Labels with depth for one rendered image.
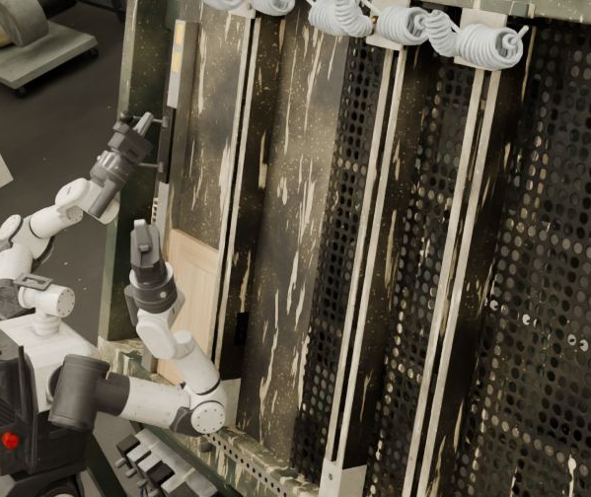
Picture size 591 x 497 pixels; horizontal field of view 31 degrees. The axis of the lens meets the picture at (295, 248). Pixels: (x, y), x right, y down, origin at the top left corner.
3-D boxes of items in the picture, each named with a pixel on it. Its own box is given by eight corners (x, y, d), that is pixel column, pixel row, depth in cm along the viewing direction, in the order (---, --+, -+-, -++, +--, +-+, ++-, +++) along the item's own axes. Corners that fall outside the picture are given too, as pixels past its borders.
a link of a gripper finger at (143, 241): (147, 221, 207) (153, 245, 211) (131, 223, 207) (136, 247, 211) (148, 226, 206) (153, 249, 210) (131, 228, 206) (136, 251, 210)
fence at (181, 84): (153, 364, 301) (140, 365, 299) (188, 20, 277) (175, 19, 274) (162, 370, 298) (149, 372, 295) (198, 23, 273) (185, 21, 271)
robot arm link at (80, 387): (120, 430, 226) (58, 416, 220) (106, 427, 234) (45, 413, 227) (133, 376, 228) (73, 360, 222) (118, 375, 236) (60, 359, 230)
